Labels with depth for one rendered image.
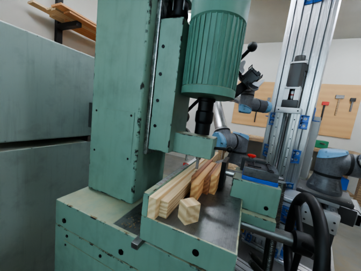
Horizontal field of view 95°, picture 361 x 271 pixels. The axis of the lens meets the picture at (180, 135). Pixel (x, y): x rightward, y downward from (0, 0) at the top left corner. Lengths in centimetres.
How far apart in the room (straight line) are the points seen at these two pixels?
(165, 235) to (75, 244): 38
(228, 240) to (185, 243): 9
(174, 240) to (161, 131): 31
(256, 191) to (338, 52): 377
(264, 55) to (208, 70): 357
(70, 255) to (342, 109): 401
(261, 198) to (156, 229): 32
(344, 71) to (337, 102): 54
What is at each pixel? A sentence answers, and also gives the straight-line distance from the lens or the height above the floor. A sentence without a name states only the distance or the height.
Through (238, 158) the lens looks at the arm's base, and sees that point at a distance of 123.
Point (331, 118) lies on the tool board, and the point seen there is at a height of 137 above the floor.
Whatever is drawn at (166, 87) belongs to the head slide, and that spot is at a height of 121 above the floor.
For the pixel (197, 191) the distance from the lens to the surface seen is 48.
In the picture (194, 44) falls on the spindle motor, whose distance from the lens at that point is 55.
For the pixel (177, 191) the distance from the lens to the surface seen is 45.
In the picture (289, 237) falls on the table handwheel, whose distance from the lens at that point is 64.
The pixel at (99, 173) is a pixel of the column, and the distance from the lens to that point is 71.
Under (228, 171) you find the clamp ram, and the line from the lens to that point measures 61.
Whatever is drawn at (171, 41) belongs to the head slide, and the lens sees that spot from 59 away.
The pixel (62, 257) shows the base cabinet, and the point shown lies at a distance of 82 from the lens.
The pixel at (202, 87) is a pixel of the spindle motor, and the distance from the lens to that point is 49.
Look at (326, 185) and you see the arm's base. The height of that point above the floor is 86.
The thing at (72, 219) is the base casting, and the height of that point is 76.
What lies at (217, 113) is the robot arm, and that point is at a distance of 123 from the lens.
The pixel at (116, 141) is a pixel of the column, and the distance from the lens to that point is 61.
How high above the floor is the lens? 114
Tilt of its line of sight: 8 degrees down
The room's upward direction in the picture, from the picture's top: 7 degrees clockwise
